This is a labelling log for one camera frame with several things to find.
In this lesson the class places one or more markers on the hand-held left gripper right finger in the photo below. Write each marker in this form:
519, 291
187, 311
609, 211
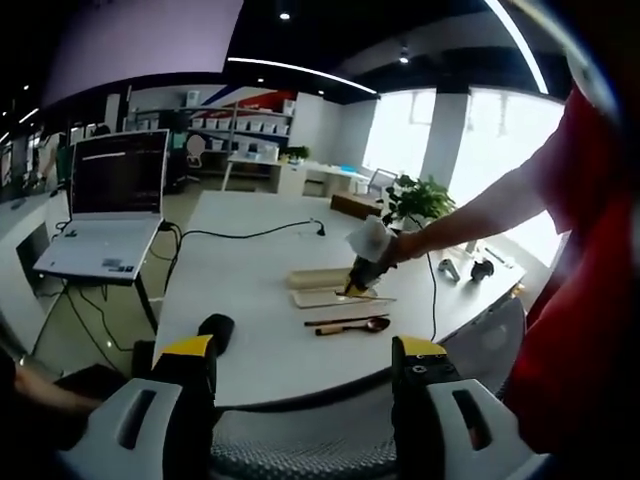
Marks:
420, 395

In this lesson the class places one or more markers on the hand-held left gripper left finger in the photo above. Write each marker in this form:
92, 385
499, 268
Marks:
190, 380

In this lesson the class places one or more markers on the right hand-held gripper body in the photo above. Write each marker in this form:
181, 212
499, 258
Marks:
372, 240

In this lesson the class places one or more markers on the beige cutlery case base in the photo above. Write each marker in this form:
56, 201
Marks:
315, 278

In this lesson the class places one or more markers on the beige cutlery case lid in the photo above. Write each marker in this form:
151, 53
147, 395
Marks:
315, 299

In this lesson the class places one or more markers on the wooden spoon utensil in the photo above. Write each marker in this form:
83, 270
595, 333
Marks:
377, 325

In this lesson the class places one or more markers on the brown cardboard box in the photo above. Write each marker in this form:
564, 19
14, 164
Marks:
350, 202

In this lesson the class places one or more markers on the grey framed office chair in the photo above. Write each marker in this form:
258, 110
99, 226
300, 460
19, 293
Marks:
382, 179

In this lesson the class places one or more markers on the black computer mouse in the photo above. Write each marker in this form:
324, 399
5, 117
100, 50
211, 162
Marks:
225, 327

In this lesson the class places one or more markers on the large green potted plant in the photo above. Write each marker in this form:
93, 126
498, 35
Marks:
425, 200

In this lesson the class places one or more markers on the white handheld controller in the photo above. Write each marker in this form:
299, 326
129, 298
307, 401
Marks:
450, 270

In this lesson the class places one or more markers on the long white desk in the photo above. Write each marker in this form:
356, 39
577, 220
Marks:
300, 172

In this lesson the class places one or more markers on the small green potted plant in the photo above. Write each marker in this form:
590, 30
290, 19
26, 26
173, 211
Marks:
297, 152

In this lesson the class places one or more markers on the grey mesh office chair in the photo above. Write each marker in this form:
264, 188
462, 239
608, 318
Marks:
300, 435

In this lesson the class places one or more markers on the row of white storage bins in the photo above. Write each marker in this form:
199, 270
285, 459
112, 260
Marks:
240, 125

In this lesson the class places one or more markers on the person in red shirt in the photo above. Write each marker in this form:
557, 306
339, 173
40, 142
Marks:
575, 300

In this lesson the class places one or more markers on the ceiling light strip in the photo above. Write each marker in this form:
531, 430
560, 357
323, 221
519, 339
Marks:
300, 70
527, 50

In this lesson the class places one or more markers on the metal shelf rack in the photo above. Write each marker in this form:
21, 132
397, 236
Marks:
225, 125

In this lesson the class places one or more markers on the white laptop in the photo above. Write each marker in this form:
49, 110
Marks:
117, 175

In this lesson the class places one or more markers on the white counter desk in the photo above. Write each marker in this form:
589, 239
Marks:
20, 225

